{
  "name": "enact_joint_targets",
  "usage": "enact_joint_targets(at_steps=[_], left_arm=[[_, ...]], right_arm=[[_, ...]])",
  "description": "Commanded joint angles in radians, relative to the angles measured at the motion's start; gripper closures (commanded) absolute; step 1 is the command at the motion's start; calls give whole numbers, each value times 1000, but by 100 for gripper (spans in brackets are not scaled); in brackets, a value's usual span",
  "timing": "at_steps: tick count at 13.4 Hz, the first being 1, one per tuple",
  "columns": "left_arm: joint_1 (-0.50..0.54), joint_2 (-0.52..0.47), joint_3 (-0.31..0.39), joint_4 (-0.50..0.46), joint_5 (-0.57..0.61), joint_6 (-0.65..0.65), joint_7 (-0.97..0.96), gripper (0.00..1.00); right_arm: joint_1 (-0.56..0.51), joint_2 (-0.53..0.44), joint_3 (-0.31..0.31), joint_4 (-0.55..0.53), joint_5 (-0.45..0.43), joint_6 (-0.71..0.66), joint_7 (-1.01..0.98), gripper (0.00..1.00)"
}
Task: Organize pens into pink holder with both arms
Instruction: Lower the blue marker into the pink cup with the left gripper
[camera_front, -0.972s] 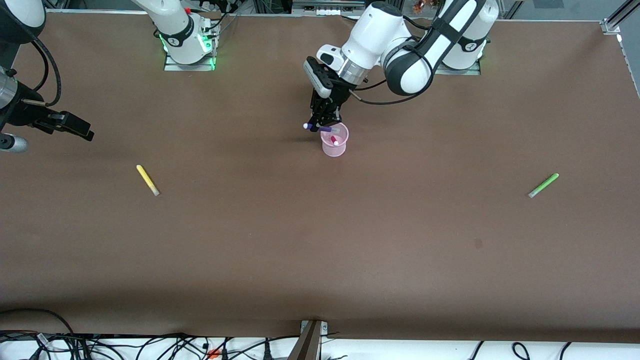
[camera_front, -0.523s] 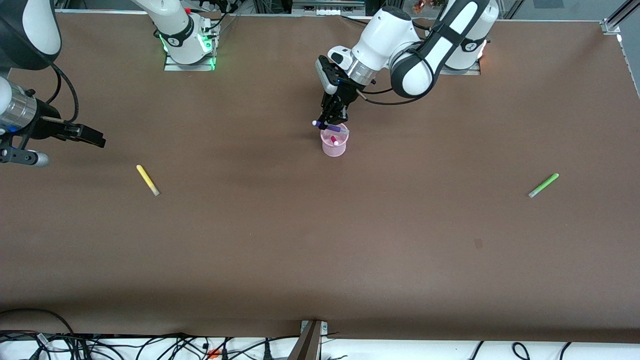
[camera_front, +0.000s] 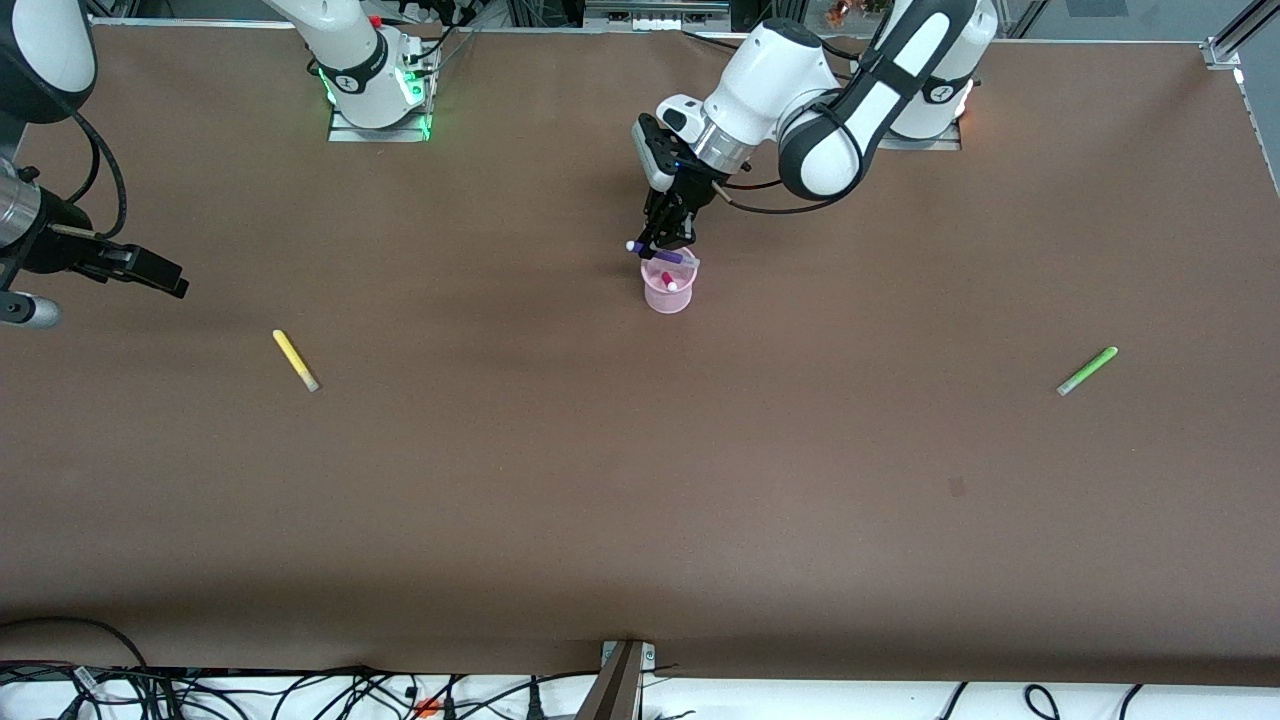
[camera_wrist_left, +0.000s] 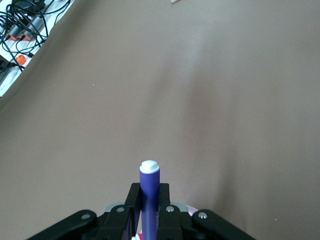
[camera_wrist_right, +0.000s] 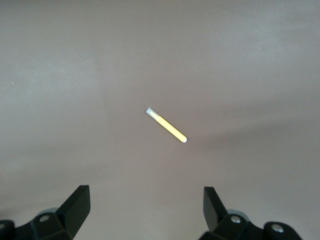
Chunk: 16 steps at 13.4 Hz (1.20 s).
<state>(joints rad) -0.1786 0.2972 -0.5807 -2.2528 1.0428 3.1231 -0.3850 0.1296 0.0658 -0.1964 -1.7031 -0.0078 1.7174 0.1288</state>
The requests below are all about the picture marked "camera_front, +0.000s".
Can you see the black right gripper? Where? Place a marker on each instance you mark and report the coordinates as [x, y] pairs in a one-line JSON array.
[[52, 249]]

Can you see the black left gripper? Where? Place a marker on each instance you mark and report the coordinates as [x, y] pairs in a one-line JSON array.
[[686, 194]]

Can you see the purple marker pen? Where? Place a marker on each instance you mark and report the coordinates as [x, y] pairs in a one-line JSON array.
[[665, 256]]

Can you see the pink marker pen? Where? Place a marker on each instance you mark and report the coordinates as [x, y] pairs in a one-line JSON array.
[[670, 281]]

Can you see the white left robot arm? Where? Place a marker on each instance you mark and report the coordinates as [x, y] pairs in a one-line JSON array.
[[760, 90]]

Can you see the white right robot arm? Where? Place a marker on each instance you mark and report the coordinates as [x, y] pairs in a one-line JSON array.
[[40, 50]]

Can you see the pink translucent cup holder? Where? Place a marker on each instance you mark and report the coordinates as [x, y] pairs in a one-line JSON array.
[[668, 302]]

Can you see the yellow marker pen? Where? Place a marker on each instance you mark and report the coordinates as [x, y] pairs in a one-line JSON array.
[[295, 360]]

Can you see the grey box behind table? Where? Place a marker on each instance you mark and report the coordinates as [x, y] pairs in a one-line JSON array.
[[655, 18]]

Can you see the small copper orange object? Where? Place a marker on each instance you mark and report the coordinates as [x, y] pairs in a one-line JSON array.
[[838, 12]]

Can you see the green marker pen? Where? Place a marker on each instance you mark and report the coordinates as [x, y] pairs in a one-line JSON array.
[[1087, 371]]

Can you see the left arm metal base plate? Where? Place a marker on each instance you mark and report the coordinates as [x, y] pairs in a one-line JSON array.
[[920, 144]]

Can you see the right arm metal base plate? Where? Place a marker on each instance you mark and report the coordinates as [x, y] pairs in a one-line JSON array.
[[380, 134]]

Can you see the metal table leg bracket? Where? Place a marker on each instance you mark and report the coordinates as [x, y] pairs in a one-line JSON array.
[[615, 690]]

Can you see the aluminium frame corner bracket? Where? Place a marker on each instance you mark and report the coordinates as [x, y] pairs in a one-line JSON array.
[[1222, 55]]

